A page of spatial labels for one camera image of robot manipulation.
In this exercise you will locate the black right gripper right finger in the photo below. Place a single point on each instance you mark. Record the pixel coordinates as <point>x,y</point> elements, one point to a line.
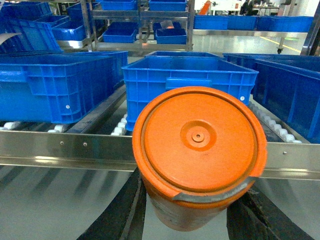
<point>255,217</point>

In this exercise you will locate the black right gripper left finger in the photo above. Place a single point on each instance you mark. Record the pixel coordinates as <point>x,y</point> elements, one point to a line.
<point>124,217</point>

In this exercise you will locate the orange 4680 battery can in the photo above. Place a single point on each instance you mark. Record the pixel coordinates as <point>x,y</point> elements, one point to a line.
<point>198,150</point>

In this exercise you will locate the steel shelf rack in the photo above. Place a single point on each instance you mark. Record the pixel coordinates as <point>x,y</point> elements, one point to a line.
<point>79,148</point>

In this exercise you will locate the white roller track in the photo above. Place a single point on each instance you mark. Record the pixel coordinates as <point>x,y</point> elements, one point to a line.
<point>120,129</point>
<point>34,126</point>
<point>273,126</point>

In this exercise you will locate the blue bin right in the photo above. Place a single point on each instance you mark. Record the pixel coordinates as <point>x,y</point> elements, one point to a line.
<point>288,86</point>

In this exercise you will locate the blue bin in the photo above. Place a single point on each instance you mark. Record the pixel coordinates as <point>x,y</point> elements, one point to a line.
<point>288,86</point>
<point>57,88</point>
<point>152,76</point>

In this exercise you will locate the blue bin centre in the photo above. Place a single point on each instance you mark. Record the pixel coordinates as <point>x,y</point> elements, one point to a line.
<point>152,76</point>

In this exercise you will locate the blue bin left front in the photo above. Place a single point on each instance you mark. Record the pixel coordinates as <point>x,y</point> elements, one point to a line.
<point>57,88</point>

